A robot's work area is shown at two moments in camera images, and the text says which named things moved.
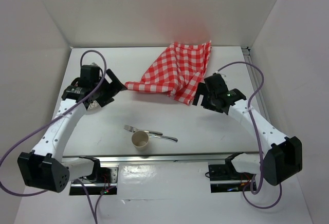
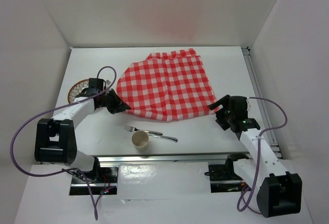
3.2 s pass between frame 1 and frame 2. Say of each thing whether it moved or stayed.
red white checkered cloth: moved
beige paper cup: stayed
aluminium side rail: stayed
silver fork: stayed
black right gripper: moved
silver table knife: stayed
